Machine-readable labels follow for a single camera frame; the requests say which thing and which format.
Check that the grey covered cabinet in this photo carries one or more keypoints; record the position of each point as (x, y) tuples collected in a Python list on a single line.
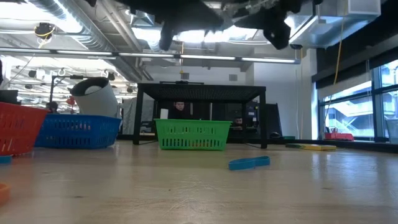
[(127, 115)]

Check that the black equipment cabinet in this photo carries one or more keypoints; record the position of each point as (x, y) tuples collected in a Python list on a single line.
[(252, 116)]

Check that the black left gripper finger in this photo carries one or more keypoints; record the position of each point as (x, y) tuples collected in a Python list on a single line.
[(167, 35)]

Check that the red plastic basket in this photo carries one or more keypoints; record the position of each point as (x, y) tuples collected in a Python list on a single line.
[(18, 130)]

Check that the grey wall speaker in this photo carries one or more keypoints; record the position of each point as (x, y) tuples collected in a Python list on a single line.
[(233, 77), (185, 76)]

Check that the black monitor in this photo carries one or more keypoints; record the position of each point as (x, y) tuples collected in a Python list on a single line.
[(7, 97)]

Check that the black framed window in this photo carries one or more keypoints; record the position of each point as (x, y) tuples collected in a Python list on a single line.
[(348, 116)]

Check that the black metal table frame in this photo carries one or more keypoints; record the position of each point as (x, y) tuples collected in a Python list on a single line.
[(202, 91)]

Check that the large rectangular ceiling duct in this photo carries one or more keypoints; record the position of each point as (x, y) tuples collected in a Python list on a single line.
[(335, 28)]

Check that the ribbed silver ceiling duct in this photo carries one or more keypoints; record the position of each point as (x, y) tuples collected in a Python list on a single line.
[(77, 25)]

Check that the silver round ceiling duct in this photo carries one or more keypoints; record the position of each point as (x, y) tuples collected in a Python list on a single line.
[(141, 18)]

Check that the red round object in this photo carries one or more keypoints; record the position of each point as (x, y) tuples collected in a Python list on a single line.
[(71, 101)]

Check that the black upright panel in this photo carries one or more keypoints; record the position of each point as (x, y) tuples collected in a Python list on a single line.
[(276, 118)]

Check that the black aluminium table frame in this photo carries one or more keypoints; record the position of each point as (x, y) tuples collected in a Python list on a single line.
[(357, 145)]

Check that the blue plastic basket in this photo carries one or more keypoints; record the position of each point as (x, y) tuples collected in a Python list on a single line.
[(77, 130)]

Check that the red tray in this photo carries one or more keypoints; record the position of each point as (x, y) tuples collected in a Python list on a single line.
[(339, 137)]

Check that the black security camera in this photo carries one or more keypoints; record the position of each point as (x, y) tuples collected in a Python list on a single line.
[(297, 46)]

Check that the long ceiling light strip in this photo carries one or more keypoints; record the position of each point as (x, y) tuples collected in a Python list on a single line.
[(205, 57)]

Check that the person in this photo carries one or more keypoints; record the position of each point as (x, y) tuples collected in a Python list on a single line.
[(179, 106), (238, 121), (52, 106)]

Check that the black computer mouse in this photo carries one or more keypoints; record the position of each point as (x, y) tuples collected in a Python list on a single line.
[(275, 135)]

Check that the black metal stand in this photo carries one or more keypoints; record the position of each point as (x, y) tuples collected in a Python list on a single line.
[(62, 76)]

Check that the green plastic basket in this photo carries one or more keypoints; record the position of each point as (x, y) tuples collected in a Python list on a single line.
[(192, 133)]

